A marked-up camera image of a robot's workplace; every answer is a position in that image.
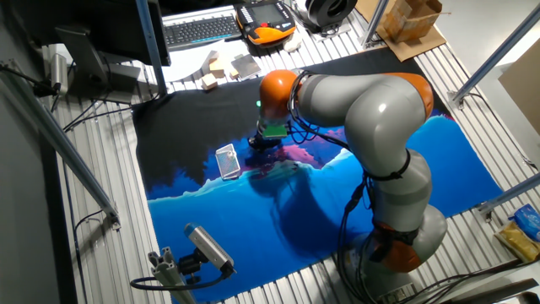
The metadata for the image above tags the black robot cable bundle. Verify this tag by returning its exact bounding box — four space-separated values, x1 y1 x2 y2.
286 71 419 304

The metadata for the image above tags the large brown cardboard panel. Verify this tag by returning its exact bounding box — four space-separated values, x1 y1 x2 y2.
498 50 540 136

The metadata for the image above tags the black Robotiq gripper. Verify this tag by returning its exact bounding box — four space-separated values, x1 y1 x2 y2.
247 133 284 153

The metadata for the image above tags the grey monitor stand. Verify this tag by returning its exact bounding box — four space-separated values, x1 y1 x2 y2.
54 25 143 105

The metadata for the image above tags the short aluminium extrusion post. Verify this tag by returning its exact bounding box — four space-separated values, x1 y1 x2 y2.
147 247 197 304

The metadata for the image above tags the white wire mesh goal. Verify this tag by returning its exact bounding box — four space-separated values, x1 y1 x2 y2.
214 143 242 182

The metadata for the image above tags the silver metal cylinder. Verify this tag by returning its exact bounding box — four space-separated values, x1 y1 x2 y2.
50 53 69 95

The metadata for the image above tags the thin black cable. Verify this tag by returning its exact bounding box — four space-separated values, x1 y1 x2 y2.
72 209 105 304

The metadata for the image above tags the blue plastic packet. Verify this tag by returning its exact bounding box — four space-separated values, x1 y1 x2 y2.
509 204 540 242

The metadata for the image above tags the black camera ball mount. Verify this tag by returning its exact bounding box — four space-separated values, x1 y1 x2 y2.
176 248 208 285

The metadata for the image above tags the black cable spool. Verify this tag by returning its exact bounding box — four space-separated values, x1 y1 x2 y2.
304 0 359 30

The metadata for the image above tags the black fabric strap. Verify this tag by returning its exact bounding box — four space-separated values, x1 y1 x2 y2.
369 220 421 263

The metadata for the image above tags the black computer keyboard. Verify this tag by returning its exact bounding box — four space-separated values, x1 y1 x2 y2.
162 14 244 52

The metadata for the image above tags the aluminium frame bar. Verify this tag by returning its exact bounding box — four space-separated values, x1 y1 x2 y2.
0 62 122 230
449 3 540 106
360 0 392 48
134 0 169 96
478 172 540 214

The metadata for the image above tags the blue black printed cloth mat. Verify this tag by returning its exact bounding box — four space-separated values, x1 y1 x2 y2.
132 46 505 304

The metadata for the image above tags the brown cardboard box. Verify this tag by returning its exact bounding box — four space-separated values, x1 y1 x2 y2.
381 0 444 43

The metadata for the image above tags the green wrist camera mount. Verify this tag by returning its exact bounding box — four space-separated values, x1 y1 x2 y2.
255 99 289 139

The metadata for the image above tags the black cable tie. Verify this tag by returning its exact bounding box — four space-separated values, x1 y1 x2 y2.
364 148 412 182

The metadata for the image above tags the black computer monitor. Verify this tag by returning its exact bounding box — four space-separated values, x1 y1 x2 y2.
12 0 172 68

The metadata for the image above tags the grey metal plate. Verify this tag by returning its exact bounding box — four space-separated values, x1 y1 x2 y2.
230 53 262 81

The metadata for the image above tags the black monitor cable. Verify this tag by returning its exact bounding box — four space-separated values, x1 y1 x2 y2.
62 99 132 133

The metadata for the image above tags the orange black teach pendant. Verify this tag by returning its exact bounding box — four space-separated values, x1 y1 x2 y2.
235 0 298 46

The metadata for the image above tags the flat brown cardboard sheet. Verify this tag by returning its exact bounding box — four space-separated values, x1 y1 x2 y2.
355 0 447 63

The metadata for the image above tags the black camera cable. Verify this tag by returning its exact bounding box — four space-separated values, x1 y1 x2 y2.
129 269 229 292

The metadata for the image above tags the silver camera with blue end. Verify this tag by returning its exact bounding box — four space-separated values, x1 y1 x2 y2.
184 222 237 274

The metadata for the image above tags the yellow plastic packet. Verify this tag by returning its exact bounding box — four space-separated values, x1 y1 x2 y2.
494 221 540 263

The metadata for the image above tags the white foam lump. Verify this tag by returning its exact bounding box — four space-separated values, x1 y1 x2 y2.
282 32 304 53

